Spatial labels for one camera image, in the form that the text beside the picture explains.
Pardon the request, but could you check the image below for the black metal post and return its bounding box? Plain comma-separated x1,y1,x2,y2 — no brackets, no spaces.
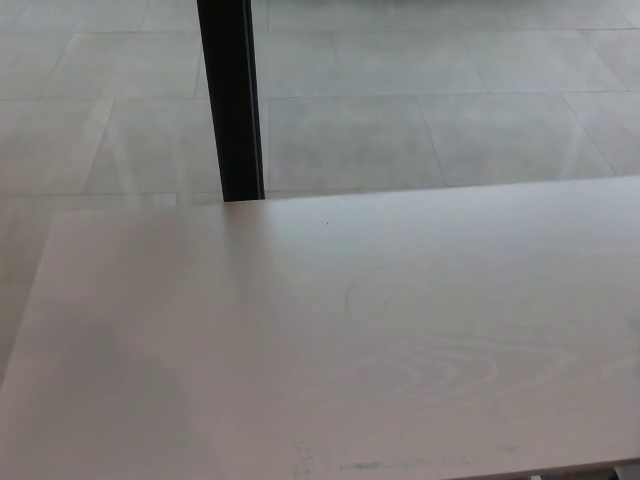
196,0,266,203

